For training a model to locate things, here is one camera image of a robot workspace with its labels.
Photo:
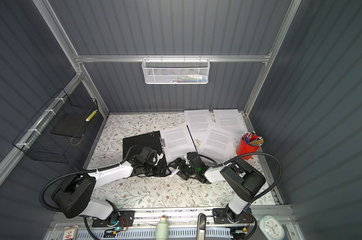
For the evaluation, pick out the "white analog clock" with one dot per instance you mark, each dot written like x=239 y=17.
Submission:
x=271 y=228

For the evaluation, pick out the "small card box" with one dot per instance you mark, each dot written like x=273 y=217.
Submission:
x=70 y=233

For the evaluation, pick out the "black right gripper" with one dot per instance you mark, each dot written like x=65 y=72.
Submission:
x=181 y=168

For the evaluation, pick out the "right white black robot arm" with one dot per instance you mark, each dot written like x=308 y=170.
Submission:
x=243 y=178

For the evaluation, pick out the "red folder with black inside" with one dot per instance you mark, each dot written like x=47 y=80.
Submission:
x=142 y=142

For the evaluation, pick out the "printed paper sheet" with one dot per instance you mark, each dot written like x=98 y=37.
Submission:
x=198 y=121
x=230 y=120
x=218 y=144
x=177 y=142

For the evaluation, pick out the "yellow marker in black basket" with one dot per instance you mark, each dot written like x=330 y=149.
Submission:
x=88 y=119

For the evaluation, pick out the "black wire side basket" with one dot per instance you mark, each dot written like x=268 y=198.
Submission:
x=61 y=134

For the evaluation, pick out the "red pen cup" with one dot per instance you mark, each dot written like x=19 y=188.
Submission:
x=249 y=143

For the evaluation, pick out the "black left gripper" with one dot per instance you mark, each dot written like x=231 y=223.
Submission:
x=159 y=173

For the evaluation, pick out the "white plastic bottle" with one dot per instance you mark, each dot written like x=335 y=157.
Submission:
x=162 y=229

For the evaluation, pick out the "white wire wall basket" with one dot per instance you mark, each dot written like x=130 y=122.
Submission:
x=176 y=73

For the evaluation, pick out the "silver handle at front rail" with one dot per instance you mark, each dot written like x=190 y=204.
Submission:
x=201 y=228

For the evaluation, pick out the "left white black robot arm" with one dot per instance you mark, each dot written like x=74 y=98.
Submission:
x=74 y=195

